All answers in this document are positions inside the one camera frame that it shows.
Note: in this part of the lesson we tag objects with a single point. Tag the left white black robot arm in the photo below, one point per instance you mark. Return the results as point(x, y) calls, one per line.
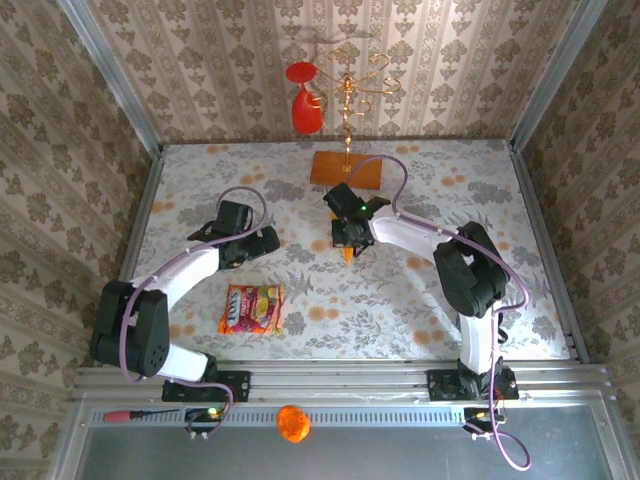
point(135, 330)

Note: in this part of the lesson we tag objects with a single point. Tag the red wine glass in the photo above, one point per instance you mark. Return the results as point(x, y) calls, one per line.
point(305, 112)

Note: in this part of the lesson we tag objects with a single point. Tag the orange mesh ball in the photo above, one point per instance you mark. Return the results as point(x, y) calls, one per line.
point(293, 424)

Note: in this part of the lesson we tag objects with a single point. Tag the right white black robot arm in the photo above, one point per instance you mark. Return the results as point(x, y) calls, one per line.
point(470, 270)

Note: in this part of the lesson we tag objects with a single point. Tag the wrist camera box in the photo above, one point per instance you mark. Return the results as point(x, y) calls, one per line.
point(345, 200)
point(234, 216)

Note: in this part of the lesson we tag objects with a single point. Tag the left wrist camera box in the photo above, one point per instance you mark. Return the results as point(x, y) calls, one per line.
point(234, 216)

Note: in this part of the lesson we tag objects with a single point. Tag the aluminium corner post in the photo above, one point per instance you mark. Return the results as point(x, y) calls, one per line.
point(552, 75)
point(112, 75)

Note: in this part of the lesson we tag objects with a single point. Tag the aluminium side rail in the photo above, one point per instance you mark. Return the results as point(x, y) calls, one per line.
point(134, 250)
point(531, 200)

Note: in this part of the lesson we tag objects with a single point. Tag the wide aluminium base rail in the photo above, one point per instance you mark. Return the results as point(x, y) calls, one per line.
point(340, 380)

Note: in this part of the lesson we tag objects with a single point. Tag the grey metal sheet panel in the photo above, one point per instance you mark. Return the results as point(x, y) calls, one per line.
point(375, 455)

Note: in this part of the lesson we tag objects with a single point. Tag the floral tablecloth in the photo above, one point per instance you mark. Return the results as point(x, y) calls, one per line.
point(350, 325)

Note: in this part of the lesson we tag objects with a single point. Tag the small circuit board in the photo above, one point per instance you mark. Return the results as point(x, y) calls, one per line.
point(210, 413)
point(480, 415)

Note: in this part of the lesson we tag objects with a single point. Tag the colourful candy bag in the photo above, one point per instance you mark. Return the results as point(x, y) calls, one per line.
point(252, 309)

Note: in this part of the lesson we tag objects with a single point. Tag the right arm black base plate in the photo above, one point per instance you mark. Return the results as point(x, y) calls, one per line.
point(440, 385)

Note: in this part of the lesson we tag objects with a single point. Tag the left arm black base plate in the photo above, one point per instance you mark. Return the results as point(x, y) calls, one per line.
point(240, 385)

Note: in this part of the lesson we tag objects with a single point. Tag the gold glass rack stand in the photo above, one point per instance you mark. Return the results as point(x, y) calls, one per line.
point(345, 172)

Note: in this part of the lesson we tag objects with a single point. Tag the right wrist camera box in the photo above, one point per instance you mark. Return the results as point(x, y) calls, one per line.
point(345, 200)

